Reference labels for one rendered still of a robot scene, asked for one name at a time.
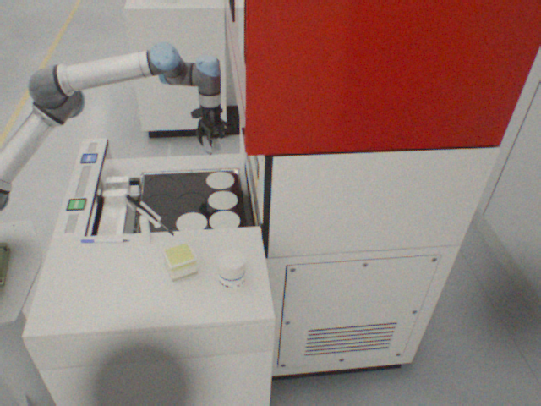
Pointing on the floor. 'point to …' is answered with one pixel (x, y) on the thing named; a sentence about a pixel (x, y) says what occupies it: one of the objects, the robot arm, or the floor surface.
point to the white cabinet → (166, 381)
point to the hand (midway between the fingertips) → (209, 150)
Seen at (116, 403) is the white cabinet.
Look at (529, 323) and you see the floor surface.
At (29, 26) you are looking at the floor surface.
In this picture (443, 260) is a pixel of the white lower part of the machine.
